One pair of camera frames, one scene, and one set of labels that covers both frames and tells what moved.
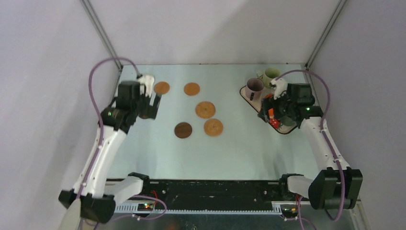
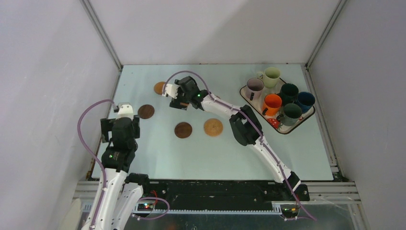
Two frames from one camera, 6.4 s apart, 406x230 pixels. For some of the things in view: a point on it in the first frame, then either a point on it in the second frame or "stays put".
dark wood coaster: x=183 y=130 stays put
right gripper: x=270 y=108 -> x=177 y=101
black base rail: x=178 y=192 stays put
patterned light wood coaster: x=213 y=127 stays put
